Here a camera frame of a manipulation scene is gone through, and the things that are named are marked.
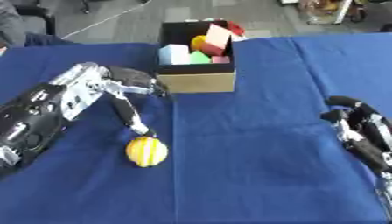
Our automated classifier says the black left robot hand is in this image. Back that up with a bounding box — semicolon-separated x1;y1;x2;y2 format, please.
98;66;173;137

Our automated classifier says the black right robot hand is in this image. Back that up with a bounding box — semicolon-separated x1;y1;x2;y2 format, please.
318;94;392;173

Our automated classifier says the cardboard box black inside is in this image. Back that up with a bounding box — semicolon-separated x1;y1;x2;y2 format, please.
154;19;238;94

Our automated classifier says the pale blue block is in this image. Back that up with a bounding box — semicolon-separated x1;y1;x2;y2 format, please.
157;44;192;66

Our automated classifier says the green block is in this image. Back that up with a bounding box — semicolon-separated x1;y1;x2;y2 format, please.
188;50;214;65

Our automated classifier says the yellow striped toy pumpkin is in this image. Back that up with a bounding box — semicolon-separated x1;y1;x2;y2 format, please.
123;136;171;169

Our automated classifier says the yellow toy ball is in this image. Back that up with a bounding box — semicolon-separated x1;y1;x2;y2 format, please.
190;35;208;53

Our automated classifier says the small pink block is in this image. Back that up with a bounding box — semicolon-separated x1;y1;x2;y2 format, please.
209;55;232;65

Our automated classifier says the large salmon pink block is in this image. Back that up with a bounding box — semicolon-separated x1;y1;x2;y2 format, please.
203;23;233;50

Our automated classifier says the black chair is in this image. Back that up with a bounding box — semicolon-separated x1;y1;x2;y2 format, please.
13;3;59;37

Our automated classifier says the red toy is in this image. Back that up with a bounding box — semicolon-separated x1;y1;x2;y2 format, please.
225;20;247;38

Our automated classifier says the clutter of bags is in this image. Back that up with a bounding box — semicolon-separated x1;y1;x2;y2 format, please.
297;0;371;25

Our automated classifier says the person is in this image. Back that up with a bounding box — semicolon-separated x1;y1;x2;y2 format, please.
0;0;79;56

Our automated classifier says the white cable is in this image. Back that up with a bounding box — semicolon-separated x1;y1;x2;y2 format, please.
59;0;151;40

